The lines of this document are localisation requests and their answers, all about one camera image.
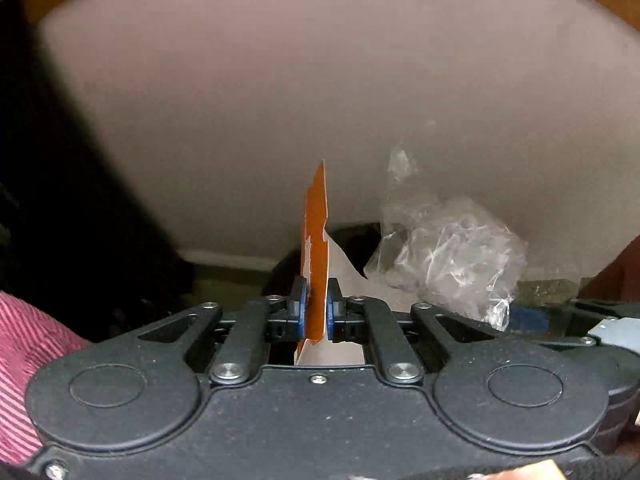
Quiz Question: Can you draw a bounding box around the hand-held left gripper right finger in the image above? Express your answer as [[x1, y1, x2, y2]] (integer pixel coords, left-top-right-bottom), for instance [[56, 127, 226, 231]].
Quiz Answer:
[[326, 277, 493, 386]]

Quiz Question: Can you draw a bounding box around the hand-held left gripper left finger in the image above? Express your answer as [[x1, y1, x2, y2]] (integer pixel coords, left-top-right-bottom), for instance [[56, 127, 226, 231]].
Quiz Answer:
[[135, 276, 307, 386]]

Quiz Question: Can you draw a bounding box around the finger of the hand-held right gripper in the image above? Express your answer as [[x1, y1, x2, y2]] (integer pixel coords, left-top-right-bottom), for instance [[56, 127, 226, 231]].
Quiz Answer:
[[570, 299, 640, 320], [509, 305, 601, 343]]

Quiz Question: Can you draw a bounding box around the orange-white paper envelope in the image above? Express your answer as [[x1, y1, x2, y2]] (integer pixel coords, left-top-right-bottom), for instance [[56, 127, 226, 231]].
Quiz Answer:
[[292, 160, 396, 366]]

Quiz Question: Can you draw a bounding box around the clear plastic bag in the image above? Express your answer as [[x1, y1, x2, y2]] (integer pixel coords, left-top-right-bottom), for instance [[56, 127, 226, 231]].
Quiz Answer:
[[364, 146, 528, 332]]

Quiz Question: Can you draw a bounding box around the red striped clothing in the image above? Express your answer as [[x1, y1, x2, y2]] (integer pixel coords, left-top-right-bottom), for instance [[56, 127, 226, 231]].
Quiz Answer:
[[0, 290, 93, 463]]

